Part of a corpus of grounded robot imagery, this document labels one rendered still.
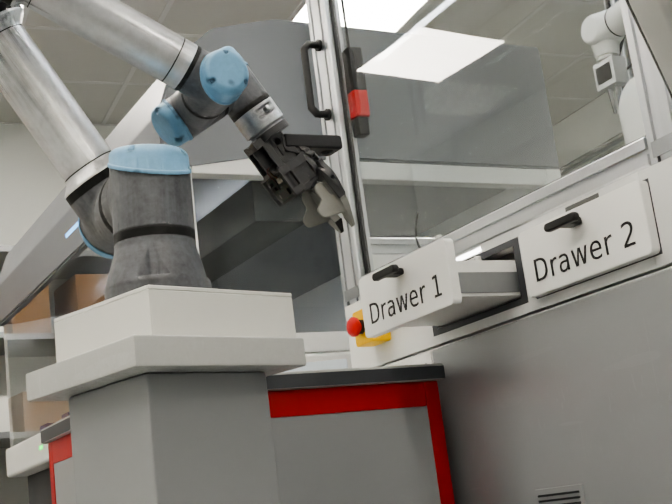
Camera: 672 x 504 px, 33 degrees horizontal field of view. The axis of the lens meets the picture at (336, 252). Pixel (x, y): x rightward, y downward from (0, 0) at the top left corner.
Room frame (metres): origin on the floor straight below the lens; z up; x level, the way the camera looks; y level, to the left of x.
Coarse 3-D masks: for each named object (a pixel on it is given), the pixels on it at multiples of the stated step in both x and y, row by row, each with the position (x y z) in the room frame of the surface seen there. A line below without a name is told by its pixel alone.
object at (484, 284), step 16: (464, 272) 1.84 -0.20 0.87; (480, 272) 1.85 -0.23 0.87; (496, 272) 1.87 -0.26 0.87; (512, 272) 1.89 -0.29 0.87; (464, 288) 1.84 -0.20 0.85; (480, 288) 1.85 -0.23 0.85; (496, 288) 1.87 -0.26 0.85; (512, 288) 1.88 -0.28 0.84; (464, 304) 1.91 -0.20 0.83; (480, 304) 1.93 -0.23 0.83; (496, 304) 1.95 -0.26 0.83; (432, 320) 2.04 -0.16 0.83; (448, 320) 2.06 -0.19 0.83
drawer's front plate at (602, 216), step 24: (624, 192) 1.62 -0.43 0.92; (648, 192) 1.60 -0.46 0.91; (600, 216) 1.67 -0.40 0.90; (624, 216) 1.63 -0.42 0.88; (648, 216) 1.60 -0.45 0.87; (528, 240) 1.82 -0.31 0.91; (552, 240) 1.77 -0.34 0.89; (576, 240) 1.73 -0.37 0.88; (600, 240) 1.68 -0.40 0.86; (624, 240) 1.64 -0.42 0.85; (648, 240) 1.60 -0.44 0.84; (528, 264) 1.83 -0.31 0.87; (600, 264) 1.69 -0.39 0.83; (624, 264) 1.65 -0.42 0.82; (528, 288) 1.84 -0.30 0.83; (552, 288) 1.79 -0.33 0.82
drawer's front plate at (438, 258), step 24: (408, 264) 1.90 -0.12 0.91; (432, 264) 1.84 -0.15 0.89; (456, 264) 1.81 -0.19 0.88; (360, 288) 2.05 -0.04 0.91; (384, 288) 1.98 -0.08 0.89; (408, 288) 1.91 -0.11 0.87; (432, 288) 1.85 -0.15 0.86; (456, 288) 1.81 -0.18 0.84; (384, 312) 1.99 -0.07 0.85; (408, 312) 1.92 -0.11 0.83; (432, 312) 1.86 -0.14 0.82
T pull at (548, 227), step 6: (564, 216) 1.69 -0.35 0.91; (570, 216) 1.68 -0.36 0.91; (576, 216) 1.67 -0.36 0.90; (552, 222) 1.71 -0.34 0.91; (558, 222) 1.70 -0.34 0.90; (564, 222) 1.69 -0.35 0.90; (570, 222) 1.68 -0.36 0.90; (576, 222) 1.70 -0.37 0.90; (546, 228) 1.73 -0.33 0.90; (552, 228) 1.72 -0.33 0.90; (558, 228) 1.71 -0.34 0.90
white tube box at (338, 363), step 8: (328, 360) 2.13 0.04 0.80; (336, 360) 2.13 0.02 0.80; (344, 360) 2.14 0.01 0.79; (296, 368) 2.12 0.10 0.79; (304, 368) 2.12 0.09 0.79; (312, 368) 2.12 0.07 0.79; (320, 368) 2.13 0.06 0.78; (328, 368) 2.13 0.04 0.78; (336, 368) 2.13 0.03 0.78; (344, 368) 2.13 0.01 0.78
